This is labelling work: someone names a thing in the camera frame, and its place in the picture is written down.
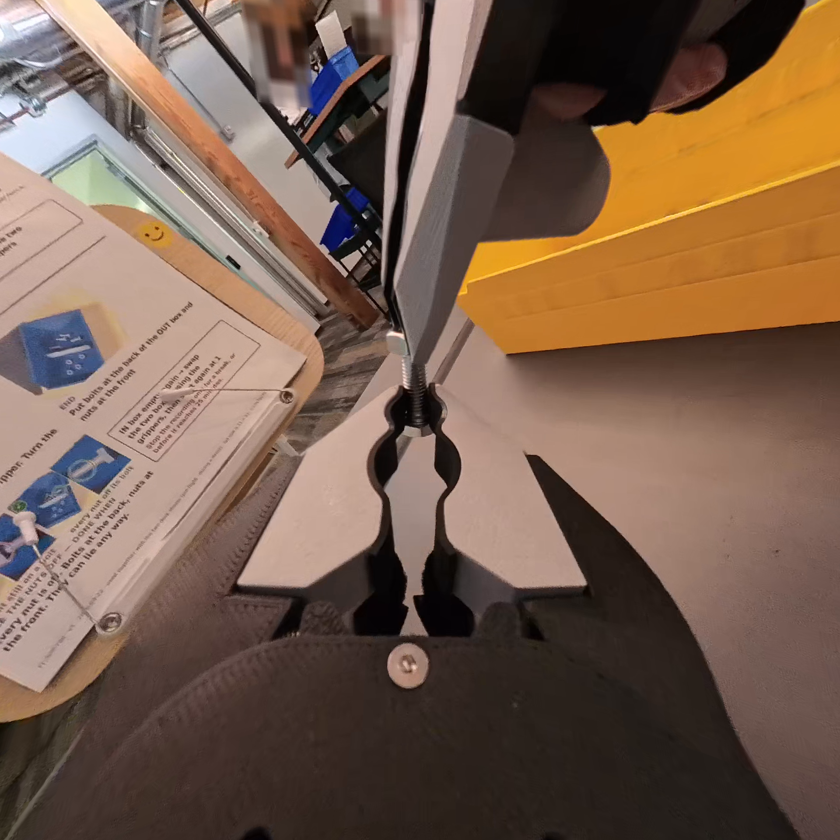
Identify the yellow plastic bin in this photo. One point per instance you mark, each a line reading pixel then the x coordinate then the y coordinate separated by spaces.
pixel 689 262

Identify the yellow smiley sticker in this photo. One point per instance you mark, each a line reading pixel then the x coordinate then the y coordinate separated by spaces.
pixel 154 234

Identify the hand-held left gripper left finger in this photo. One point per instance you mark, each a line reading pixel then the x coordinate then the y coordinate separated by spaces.
pixel 315 525

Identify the glass door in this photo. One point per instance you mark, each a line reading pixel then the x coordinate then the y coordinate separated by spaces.
pixel 98 180

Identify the laminated instruction sheet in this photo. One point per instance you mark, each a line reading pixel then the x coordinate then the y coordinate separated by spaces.
pixel 131 394

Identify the person's right hand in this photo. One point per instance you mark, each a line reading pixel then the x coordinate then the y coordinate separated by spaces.
pixel 695 72

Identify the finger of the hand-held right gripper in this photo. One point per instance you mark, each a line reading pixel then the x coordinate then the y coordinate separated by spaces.
pixel 397 164
pixel 453 229

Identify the metal conduit pipe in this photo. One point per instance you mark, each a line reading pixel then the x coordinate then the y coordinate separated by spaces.
pixel 152 39

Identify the blue storage bin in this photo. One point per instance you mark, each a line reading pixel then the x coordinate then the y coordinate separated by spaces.
pixel 334 75
pixel 341 226

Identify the white box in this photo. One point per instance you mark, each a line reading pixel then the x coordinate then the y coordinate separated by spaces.
pixel 331 33

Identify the wooden beam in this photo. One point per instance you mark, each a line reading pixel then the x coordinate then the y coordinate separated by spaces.
pixel 200 144

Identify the black metal pole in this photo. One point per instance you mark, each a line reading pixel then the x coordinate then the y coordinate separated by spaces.
pixel 289 133

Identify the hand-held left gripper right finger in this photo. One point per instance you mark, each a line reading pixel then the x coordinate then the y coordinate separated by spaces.
pixel 512 525

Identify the wooden-top workbench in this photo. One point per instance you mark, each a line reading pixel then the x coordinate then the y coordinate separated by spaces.
pixel 358 108

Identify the silver hex bolt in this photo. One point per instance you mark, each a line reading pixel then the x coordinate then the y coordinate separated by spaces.
pixel 413 387

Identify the wooden display board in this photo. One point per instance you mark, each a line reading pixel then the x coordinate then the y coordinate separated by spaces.
pixel 275 320

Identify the silver hex nut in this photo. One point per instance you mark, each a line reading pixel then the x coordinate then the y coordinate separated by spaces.
pixel 413 431

